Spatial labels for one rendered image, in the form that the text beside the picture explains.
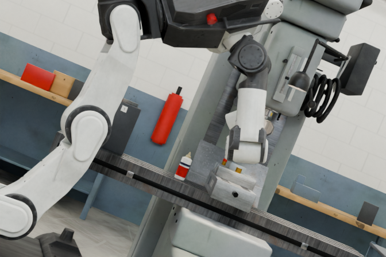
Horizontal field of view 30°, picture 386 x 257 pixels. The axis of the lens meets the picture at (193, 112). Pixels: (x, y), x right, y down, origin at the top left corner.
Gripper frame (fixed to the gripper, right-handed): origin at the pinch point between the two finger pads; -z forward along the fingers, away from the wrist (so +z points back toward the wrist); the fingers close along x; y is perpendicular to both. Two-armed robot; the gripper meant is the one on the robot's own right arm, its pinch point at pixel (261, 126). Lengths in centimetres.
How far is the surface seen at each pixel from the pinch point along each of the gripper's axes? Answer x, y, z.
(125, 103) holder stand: 45, 12, 24
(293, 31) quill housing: -0.2, -36.3, 10.3
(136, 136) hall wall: 213, 41, -364
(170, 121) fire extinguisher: 186, 15, -361
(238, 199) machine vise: -8.2, 27.7, 18.4
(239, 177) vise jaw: -2.6, 20.7, 8.0
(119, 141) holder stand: 41, 26, 22
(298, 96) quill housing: -10.2, -15.4, 5.4
